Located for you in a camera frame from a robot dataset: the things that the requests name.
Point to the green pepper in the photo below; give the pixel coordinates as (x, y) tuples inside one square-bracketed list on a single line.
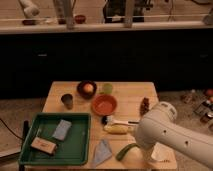
[(121, 154)]

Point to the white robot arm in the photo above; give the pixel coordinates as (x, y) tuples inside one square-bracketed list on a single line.
[(157, 125)]

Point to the dark brown bowl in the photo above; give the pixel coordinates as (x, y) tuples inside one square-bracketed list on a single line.
[(82, 93)]

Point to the small red bowl on shelf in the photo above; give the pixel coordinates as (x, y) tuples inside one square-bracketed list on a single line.
[(80, 19)]

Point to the green cup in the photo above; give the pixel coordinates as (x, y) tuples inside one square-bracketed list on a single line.
[(107, 88)]

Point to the orange egg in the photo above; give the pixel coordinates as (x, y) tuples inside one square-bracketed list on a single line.
[(88, 88)]

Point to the wooden table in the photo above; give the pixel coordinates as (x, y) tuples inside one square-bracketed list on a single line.
[(129, 96)]

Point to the white dish brush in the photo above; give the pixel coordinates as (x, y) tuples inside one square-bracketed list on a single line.
[(110, 120)]

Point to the dark grey cup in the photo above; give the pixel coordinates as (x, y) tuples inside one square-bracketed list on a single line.
[(67, 100)]

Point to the brown pine cone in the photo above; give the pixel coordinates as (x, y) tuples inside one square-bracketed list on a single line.
[(144, 106)]

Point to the blue sponge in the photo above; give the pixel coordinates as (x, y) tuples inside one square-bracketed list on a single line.
[(62, 130)]

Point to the blue folded cloth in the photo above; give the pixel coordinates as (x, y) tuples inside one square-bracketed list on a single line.
[(102, 153)]

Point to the brown wooden block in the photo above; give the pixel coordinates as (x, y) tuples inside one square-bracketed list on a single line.
[(44, 145)]

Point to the dark red dish on shelf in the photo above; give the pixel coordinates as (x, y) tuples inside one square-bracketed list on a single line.
[(29, 22)]

